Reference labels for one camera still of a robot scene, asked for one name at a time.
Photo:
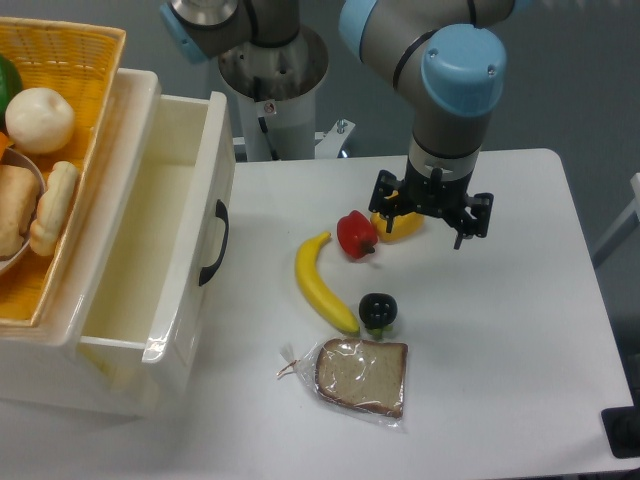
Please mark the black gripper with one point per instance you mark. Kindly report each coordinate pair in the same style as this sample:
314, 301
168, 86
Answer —
433, 191

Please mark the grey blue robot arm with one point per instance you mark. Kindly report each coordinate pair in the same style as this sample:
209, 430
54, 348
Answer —
440, 56

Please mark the dark purple mangosteen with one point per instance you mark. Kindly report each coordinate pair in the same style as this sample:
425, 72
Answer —
378, 312

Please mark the yellow bell pepper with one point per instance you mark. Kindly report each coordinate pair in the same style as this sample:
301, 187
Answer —
403, 226

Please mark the red bell pepper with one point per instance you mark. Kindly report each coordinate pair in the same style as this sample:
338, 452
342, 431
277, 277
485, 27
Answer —
356, 235

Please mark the yellow banana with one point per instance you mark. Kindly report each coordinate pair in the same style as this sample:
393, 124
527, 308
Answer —
316, 292

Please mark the bagged bread slice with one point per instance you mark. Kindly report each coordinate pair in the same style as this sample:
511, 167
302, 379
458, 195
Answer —
360, 378

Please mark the open white drawer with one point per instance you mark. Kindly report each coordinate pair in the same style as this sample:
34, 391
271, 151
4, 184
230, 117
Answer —
143, 328

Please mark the black object at edge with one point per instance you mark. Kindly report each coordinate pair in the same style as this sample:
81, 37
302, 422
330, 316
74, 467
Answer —
622, 430

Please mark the beige bread roll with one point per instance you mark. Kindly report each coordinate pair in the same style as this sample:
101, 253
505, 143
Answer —
52, 208

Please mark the white round onion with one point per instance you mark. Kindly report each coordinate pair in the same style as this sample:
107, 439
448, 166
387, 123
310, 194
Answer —
40, 120

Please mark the tan bread loaf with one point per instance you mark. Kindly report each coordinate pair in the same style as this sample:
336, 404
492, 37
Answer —
19, 190

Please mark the white drawer cabinet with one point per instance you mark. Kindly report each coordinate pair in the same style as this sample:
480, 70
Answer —
43, 364

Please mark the grey bowl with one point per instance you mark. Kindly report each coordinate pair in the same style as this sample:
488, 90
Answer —
12, 157

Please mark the orange item in basket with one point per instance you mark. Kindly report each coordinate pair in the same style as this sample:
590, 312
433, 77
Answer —
5, 143

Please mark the green vegetable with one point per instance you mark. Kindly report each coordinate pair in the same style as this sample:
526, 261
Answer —
10, 85

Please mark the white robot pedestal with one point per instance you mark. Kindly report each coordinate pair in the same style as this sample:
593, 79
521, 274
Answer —
275, 89

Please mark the white frame at right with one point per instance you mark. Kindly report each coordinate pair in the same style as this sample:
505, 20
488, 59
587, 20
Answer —
619, 230

